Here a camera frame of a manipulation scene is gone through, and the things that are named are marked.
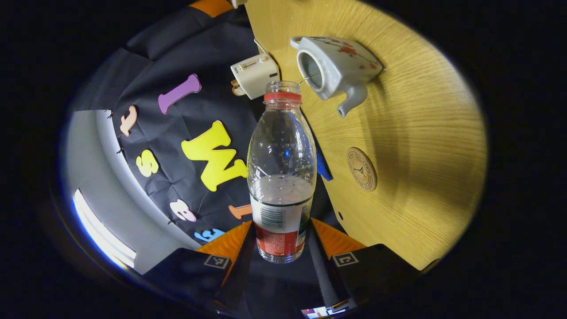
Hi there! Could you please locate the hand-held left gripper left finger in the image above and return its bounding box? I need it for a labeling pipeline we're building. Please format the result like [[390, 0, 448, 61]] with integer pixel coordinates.
[[141, 221, 257, 314]]

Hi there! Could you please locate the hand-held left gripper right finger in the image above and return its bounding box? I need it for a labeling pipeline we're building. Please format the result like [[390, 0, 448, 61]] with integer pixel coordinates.
[[308, 217, 420, 311]]

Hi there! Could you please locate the clear plastic water bottle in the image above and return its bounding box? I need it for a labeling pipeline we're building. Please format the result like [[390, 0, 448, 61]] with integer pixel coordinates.
[[247, 81, 318, 265]]

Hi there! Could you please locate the round cork coaster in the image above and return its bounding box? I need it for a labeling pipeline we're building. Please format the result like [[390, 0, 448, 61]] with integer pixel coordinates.
[[347, 147, 378, 191]]

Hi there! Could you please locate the white floral teacup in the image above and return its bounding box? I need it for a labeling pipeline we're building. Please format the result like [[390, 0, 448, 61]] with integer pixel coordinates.
[[290, 35, 384, 118]]

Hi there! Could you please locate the computer monitor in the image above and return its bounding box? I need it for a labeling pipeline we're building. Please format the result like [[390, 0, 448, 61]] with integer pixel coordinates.
[[301, 300, 356, 319]]

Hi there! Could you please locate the white toaster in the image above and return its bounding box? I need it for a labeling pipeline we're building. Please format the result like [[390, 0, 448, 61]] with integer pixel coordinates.
[[230, 53, 280, 101]]

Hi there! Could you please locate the blue towel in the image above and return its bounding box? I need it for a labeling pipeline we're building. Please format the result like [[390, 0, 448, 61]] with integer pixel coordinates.
[[315, 142, 333, 182]]

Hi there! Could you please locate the black backdrop cloth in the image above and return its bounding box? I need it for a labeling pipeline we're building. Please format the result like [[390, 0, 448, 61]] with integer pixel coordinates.
[[73, 4, 342, 249]]

